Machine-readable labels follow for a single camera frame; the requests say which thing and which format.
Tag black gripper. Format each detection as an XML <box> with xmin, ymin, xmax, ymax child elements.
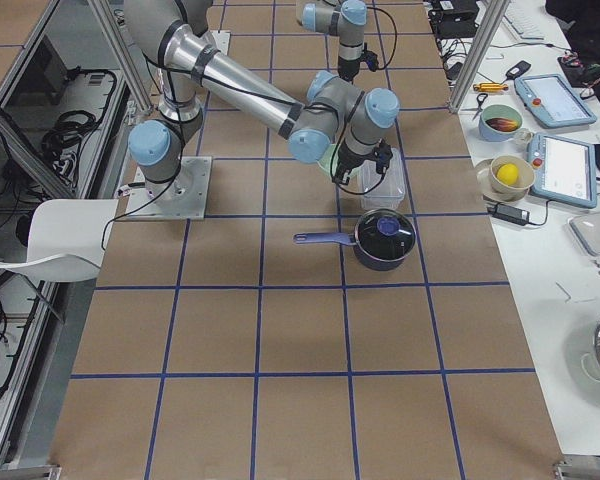
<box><xmin>332</xmin><ymin>144</ymin><xmax>368</xmax><ymax>181</ymax></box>

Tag green bowl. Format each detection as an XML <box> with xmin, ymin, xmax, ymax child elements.
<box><xmin>318</xmin><ymin>144</ymin><xmax>338</xmax><ymax>179</ymax></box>

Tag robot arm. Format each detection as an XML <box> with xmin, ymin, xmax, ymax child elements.
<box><xmin>124</xmin><ymin>1</ymin><xmax>400</xmax><ymax>187</ymax></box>
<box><xmin>295</xmin><ymin>0</ymin><xmax>367</xmax><ymax>82</ymax></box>

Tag blue bowl with fruit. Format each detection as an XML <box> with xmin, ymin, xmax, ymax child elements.
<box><xmin>478</xmin><ymin>104</ymin><xmax>523</xmax><ymax>142</ymax></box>

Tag beige bowl with lemon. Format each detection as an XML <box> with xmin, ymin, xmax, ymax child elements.
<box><xmin>488</xmin><ymin>155</ymin><xmax>535</xmax><ymax>195</ymax></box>

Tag clear plastic lidded container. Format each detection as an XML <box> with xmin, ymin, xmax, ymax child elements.
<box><xmin>358</xmin><ymin>148</ymin><xmax>406</xmax><ymax>211</ymax></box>

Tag blue saucepan with lid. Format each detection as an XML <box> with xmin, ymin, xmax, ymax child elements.
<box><xmin>293</xmin><ymin>208</ymin><xmax>416</xmax><ymax>271</ymax></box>

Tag beige plate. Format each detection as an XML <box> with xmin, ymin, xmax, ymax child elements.
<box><xmin>474</xmin><ymin>159</ymin><xmax>528</xmax><ymax>202</ymax></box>

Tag scissors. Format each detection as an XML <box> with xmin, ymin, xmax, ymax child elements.
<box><xmin>473</xmin><ymin>92</ymin><xmax>489</xmax><ymax>119</ymax></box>

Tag black power adapter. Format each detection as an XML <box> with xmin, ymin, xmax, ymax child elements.
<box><xmin>487</xmin><ymin>203</ymin><xmax>529</xmax><ymax>226</ymax></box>

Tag blue teach pendant far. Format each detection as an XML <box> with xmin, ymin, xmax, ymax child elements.
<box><xmin>514</xmin><ymin>74</ymin><xmax>597</xmax><ymax>129</ymax></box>

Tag blue teach pendant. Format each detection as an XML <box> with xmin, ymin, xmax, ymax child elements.
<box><xmin>527</xmin><ymin>133</ymin><xmax>597</xmax><ymax>209</ymax></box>
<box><xmin>514</xmin><ymin>74</ymin><xmax>597</xmax><ymax>129</ymax></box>

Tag blue teach pendant near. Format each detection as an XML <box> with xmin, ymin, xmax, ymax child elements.
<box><xmin>527</xmin><ymin>133</ymin><xmax>597</xmax><ymax>209</ymax></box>

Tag white chair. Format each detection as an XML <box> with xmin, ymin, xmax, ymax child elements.
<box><xmin>0</xmin><ymin>199</ymin><xmax>118</xmax><ymax>283</ymax></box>

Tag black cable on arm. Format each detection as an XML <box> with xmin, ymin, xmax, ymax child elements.
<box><xmin>364</xmin><ymin>4</ymin><xmax>398</xmax><ymax>72</ymax></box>

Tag yellow handled tool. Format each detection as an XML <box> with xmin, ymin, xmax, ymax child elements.
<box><xmin>472</xmin><ymin>82</ymin><xmax>509</xmax><ymax>94</ymax></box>

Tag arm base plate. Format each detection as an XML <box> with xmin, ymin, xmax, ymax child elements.
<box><xmin>124</xmin><ymin>156</ymin><xmax>212</xmax><ymax>221</ymax></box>

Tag aluminium frame post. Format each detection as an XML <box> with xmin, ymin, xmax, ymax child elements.
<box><xmin>448</xmin><ymin>0</ymin><xmax>510</xmax><ymax>114</ymax></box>

